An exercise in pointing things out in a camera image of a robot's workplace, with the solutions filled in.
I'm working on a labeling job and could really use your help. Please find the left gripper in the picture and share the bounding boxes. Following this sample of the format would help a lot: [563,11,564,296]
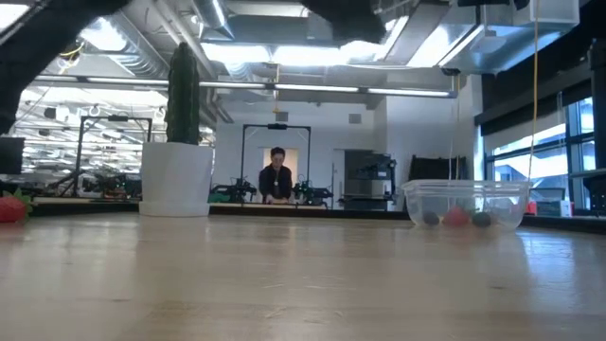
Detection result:
[302,0,387,45]

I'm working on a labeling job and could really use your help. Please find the red toy strawberry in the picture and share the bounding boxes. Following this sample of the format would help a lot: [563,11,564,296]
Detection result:
[0,188,33,224]
[442,206,471,227]

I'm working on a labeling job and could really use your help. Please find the clear plastic tupperware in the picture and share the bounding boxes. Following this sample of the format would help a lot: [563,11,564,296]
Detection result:
[401,178,534,232]

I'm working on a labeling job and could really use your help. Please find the long ceiling light strip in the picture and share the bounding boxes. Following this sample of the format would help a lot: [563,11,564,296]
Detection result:
[35,74,458,99]

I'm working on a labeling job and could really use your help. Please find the black equipment cabinet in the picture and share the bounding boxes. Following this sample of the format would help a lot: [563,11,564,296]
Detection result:
[343,149,398,212]

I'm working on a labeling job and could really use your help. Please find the person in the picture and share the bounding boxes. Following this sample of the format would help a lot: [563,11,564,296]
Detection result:
[258,146,294,205]

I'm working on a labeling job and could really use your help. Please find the background work table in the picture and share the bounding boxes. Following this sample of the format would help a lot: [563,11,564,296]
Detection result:
[210,201,328,210]
[32,196,142,206]

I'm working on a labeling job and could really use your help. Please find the white planter pot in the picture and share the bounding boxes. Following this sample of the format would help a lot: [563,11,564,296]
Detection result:
[138,141,215,218]

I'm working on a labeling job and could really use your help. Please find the grey labelled box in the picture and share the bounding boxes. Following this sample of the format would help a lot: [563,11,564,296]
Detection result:
[537,198,573,218]

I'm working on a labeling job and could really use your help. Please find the black office desk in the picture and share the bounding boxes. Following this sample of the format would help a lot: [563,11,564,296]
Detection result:
[570,168,606,214]

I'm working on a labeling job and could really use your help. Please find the silver air duct hood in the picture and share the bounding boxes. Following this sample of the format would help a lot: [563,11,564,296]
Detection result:
[406,0,581,75]

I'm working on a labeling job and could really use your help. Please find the black gantry frame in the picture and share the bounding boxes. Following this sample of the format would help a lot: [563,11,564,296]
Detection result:
[77,115,153,198]
[240,122,312,203]

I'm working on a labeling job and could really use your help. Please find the silver ventilation duct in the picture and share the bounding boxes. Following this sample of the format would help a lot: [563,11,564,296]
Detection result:
[191,0,236,42]

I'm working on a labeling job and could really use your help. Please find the black wall panel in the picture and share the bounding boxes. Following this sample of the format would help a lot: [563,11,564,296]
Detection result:
[407,154,470,212]

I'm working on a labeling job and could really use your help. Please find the yellow hanging cord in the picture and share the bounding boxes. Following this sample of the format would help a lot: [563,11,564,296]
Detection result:
[526,0,541,184]

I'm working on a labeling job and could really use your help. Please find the black rig post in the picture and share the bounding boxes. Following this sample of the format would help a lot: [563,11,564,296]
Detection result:
[586,37,606,170]

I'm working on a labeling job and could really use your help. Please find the yellow cord reel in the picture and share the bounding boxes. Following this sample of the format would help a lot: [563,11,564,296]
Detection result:
[59,41,85,65]

